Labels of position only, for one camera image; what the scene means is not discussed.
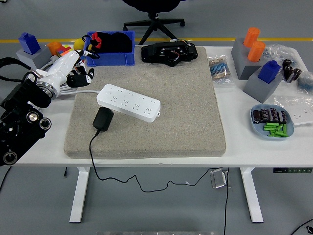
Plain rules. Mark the black plug adapter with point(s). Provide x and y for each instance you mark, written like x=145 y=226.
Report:
x=102 y=118

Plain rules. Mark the blue plastic block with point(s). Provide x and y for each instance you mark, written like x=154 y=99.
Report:
x=29 y=43
x=268 y=72

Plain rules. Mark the blue plastic bin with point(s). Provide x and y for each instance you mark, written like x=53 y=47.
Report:
x=110 y=60

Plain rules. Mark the black office chair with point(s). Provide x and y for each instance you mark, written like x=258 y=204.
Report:
x=154 y=19

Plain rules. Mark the large grey block holder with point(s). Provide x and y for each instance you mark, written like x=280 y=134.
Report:
x=240 y=61

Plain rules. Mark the white table leg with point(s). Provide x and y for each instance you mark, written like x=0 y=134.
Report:
x=79 y=195
x=252 y=195

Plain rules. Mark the black fabric pouch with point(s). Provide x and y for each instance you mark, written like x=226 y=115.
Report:
x=117 y=42

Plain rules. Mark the orange plastic cup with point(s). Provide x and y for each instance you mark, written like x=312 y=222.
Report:
x=54 y=47

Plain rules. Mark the white power strip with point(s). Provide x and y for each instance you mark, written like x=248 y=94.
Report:
x=132 y=102

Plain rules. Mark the bagged white wall socket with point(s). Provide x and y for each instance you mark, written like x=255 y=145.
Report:
x=302 y=115

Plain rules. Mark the orange plastic cylinder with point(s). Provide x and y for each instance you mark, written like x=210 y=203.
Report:
x=256 y=51
x=251 y=36

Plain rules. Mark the green battery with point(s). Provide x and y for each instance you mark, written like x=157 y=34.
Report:
x=270 y=127
x=281 y=133
x=279 y=127
x=272 y=135
x=284 y=129
x=272 y=124

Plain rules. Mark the grey-brown mat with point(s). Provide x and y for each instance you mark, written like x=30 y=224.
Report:
x=171 y=110

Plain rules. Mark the table height control panel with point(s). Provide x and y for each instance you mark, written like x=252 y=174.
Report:
x=293 y=170

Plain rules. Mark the clear plastic bracket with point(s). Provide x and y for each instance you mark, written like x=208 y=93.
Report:
x=218 y=178

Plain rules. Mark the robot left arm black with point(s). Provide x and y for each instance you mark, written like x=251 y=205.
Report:
x=19 y=122

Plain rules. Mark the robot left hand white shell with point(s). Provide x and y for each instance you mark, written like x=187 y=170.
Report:
x=61 y=68

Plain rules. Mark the clear bag of resistors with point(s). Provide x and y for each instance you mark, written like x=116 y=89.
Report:
x=220 y=69

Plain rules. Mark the multicoloured puzzle cube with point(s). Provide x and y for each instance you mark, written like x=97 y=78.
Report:
x=64 y=50

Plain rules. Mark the light blue plate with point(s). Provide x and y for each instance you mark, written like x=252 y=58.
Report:
x=259 y=129

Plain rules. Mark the black cylindrical capacitor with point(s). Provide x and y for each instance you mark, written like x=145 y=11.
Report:
x=274 y=114
x=264 y=115
x=296 y=74
x=286 y=68
x=256 y=116
x=283 y=117

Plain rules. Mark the black mechanical module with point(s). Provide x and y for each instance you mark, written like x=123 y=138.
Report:
x=156 y=52

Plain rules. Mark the small grey block holder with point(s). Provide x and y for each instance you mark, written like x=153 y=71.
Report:
x=261 y=90
x=39 y=60

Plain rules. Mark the yellow ball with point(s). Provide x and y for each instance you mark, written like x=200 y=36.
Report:
x=78 y=44

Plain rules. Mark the bag of blue parts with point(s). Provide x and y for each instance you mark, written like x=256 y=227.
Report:
x=306 y=83

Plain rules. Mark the crumpled clear plastic bag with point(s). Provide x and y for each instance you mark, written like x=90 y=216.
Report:
x=278 y=52

